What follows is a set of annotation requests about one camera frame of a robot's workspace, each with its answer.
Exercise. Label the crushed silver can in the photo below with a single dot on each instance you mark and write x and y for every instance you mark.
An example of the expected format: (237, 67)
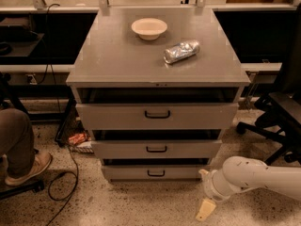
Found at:
(181, 51)

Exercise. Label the orange snack packet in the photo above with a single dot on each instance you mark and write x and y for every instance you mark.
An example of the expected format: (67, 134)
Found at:
(77, 139)

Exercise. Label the black chair base left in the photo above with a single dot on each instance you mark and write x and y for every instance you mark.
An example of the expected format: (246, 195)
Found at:
(9, 191)

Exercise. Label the tan shoe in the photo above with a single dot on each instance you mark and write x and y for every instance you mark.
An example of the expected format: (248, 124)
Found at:
(41, 163)

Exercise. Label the grey bottom drawer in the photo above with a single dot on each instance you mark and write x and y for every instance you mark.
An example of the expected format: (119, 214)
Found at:
(157, 172)

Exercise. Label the grey middle drawer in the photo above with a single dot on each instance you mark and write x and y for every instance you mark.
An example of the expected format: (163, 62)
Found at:
(147, 149)

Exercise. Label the grey drawer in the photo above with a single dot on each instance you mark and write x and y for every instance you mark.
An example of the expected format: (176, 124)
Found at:
(147, 149)
(156, 117)
(157, 172)

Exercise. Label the grey metal drawer cabinet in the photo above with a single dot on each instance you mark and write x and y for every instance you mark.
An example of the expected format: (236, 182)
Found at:
(117, 67)

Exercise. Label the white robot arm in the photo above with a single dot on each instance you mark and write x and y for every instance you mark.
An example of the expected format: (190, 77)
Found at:
(240, 174)

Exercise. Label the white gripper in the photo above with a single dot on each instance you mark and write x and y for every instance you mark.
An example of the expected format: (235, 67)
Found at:
(211, 185)

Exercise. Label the person leg brown trousers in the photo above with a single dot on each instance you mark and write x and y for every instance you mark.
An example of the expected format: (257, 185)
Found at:
(16, 142)

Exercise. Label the white paper bowl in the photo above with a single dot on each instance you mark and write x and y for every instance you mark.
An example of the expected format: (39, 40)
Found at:
(149, 28)

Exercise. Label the black office chair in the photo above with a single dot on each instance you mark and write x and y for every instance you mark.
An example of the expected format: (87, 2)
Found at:
(281, 118)

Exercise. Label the grey top drawer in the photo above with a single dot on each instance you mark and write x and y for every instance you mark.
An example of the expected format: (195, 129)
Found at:
(156, 117)

